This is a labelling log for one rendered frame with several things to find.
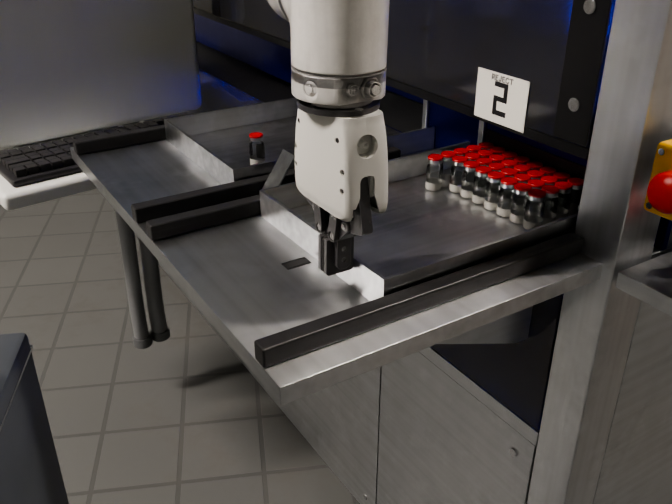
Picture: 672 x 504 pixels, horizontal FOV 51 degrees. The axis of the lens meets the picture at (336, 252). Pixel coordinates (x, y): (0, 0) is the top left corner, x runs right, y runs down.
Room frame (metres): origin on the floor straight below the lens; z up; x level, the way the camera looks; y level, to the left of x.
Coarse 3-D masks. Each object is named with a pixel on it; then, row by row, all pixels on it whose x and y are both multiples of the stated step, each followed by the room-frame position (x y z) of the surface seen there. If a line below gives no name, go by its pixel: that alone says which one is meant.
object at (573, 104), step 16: (576, 0) 0.75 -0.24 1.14; (592, 0) 0.73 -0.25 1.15; (608, 0) 0.72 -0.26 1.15; (576, 16) 0.75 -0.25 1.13; (592, 16) 0.73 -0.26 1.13; (608, 16) 0.72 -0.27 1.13; (576, 32) 0.75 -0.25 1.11; (592, 32) 0.73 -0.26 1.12; (576, 48) 0.74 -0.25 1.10; (592, 48) 0.73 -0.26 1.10; (576, 64) 0.74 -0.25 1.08; (592, 64) 0.72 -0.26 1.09; (576, 80) 0.74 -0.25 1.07; (592, 80) 0.72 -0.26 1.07; (560, 96) 0.75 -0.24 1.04; (576, 96) 0.74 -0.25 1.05; (592, 96) 0.72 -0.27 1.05; (560, 112) 0.75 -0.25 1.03; (576, 112) 0.73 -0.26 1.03; (560, 128) 0.75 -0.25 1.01; (576, 128) 0.73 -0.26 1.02
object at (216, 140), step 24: (168, 120) 1.08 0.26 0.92; (192, 120) 1.11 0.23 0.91; (216, 120) 1.13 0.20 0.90; (240, 120) 1.15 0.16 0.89; (264, 120) 1.18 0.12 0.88; (288, 120) 1.19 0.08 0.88; (192, 144) 0.99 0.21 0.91; (216, 144) 1.06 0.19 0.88; (240, 144) 1.06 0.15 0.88; (264, 144) 1.06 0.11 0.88; (288, 144) 1.06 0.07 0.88; (408, 144) 1.02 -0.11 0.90; (432, 144) 1.05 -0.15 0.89; (216, 168) 0.92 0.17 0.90; (240, 168) 0.87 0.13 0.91; (264, 168) 0.89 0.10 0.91
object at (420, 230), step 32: (416, 160) 0.93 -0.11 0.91; (288, 192) 0.82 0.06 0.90; (416, 192) 0.87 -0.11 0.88; (448, 192) 0.87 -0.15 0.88; (288, 224) 0.74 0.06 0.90; (384, 224) 0.77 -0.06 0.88; (416, 224) 0.77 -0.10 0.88; (448, 224) 0.77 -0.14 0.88; (480, 224) 0.77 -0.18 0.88; (512, 224) 0.77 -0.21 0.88; (544, 224) 0.70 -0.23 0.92; (384, 256) 0.69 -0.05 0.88; (416, 256) 0.69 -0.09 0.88; (448, 256) 0.63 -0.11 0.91; (480, 256) 0.65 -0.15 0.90; (384, 288) 0.58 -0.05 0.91
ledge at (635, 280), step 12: (648, 264) 0.67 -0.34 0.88; (660, 264) 0.67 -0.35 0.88; (624, 276) 0.65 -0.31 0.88; (636, 276) 0.65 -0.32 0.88; (648, 276) 0.65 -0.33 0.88; (660, 276) 0.65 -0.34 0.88; (624, 288) 0.65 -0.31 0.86; (636, 288) 0.64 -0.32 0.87; (648, 288) 0.63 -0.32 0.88; (660, 288) 0.62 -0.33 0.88; (648, 300) 0.62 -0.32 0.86; (660, 300) 0.61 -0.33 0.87
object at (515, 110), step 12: (480, 72) 0.86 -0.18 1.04; (492, 72) 0.84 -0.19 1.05; (480, 84) 0.86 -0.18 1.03; (492, 84) 0.84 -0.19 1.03; (516, 84) 0.81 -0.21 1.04; (528, 84) 0.79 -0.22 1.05; (480, 96) 0.86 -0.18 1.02; (492, 96) 0.84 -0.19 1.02; (516, 96) 0.81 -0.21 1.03; (480, 108) 0.85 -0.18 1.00; (504, 108) 0.82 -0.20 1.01; (516, 108) 0.80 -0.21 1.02; (492, 120) 0.83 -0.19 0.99; (504, 120) 0.82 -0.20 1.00; (516, 120) 0.80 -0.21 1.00
